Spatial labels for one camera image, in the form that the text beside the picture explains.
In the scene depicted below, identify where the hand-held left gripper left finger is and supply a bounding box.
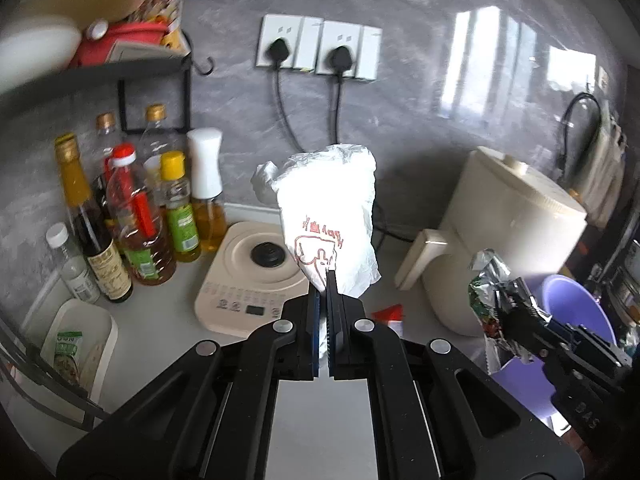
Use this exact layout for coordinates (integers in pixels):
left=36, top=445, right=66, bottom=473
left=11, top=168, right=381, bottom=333
left=56, top=285, right=326, bottom=480

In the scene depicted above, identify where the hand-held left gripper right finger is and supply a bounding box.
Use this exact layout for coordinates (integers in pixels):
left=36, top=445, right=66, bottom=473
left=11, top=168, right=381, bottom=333
left=327, top=272, right=586, bottom=480

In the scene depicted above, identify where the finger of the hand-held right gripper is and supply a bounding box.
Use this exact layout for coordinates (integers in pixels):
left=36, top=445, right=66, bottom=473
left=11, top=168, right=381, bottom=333
left=515, top=294, right=553, bottom=328
left=502, top=307, right=576, bottom=361

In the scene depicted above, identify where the purple plastic bucket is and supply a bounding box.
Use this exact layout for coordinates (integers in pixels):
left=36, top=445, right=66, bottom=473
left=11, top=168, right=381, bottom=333
left=487, top=274, right=617, bottom=428

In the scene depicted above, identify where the foil snack wrapper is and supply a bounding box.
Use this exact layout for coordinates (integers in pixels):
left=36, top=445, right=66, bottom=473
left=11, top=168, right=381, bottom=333
left=467, top=249, right=551, bottom=367

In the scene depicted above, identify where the white plastic bag red print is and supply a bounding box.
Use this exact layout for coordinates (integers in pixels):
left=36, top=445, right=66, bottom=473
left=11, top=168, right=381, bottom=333
left=250, top=144, right=382, bottom=306

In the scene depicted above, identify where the red white wrapper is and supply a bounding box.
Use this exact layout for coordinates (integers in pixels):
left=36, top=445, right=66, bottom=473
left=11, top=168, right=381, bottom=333
left=372, top=305, right=406, bottom=335

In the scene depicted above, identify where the white electric kettle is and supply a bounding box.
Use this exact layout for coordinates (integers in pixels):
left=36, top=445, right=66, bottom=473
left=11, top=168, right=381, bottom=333
left=395, top=146, right=588, bottom=338

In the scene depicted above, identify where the beige induction cooker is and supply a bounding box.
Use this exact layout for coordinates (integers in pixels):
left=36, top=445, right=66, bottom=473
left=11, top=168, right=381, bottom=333
left=194, top=221, right=313, bottom=338

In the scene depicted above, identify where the beige hanging cloth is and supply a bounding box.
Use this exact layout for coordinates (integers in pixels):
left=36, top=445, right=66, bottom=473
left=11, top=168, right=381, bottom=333
left=582, top=110, right=628, bottom=228

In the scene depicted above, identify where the yellow cap green label bottle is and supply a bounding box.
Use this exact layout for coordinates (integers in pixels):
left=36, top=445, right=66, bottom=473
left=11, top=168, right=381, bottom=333
left=160, top=151, right=202, bottom=263

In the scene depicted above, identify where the red cap oil bottle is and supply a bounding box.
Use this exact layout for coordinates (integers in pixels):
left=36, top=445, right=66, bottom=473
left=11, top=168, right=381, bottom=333
left=106, top=143, right=177, bottom=286

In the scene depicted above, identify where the white top oil sprayer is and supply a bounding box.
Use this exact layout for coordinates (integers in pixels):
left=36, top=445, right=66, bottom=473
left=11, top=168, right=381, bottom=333
left=186, top=128, right=228, bottom=253

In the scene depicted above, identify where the white plastic tray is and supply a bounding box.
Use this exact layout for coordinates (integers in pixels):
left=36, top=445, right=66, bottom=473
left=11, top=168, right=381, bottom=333
left=40, top=299, right=119, bottom=397

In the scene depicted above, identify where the dark sauce bottle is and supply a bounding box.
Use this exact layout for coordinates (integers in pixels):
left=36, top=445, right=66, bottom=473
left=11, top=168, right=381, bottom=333
left=54, top=132, right=133, bottom=303

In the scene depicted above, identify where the small clear white cap bottle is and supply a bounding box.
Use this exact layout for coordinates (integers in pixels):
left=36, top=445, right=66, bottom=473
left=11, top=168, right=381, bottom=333
left=46, top=222, right=101, bottom=303

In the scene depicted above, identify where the green seasoning packet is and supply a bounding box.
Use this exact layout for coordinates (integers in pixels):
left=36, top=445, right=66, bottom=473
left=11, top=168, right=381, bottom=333
left=42, top=330, right=84, bottom=386

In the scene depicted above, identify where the gold cap bottle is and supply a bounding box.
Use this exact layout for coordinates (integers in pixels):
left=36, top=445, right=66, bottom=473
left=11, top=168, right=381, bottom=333
left=137, top=104, right=187, bottom=201
left=95, top=112, right=123, bottom=221

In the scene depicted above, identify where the black metal rack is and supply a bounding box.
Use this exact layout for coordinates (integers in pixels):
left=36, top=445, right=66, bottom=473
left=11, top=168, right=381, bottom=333
left=0, top=30, right=216, bottom=136

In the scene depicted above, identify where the yellow snack packet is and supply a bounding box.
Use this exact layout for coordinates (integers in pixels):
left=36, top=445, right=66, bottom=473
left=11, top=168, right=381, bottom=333
left=135, top=0, right=192, bottom=56

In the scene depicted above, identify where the black looped cable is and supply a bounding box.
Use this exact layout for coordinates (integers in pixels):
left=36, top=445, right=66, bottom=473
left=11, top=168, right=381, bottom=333
left=557, top=94, right=603, bottom=181

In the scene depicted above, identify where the black power cable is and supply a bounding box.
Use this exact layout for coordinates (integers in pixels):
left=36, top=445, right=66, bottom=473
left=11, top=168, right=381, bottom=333
left=327, top=45, right=417, bottom=252
left=265, top=37, right=301, bottom=157

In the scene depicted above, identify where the white wall socket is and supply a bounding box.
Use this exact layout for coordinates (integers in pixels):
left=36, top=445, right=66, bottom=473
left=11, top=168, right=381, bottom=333
left=256, top=13, right=323, bottom=72
left=315, top=20, right=383, bottom=81

